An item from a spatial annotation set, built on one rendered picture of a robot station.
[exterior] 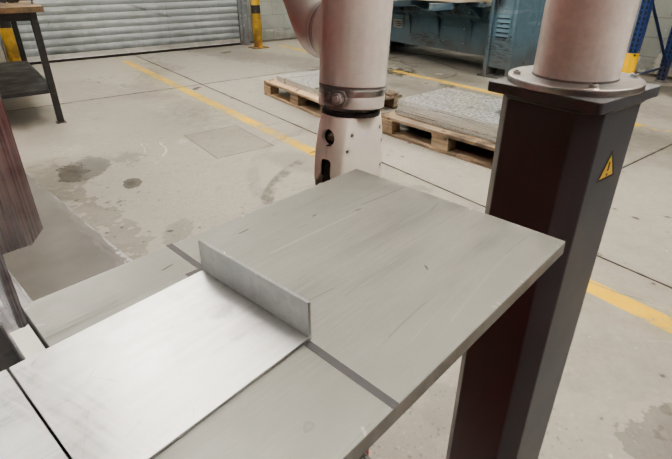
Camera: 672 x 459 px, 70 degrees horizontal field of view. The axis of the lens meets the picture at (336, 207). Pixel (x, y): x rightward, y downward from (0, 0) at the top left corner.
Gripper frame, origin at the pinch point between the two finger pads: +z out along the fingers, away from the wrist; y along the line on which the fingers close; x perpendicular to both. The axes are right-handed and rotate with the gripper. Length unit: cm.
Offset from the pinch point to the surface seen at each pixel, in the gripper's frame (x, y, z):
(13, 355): -10.5, -44.8, -11.0
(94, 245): 16.1, -26.9, -0.9
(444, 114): 93, 266, 37
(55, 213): 27.7, -25.4, -1.1
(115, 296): -11.6, -40.0, -12.4
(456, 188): 56, 207, 67
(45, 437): -17, -46, -12
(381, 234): -19.8, -26.1, -13.6
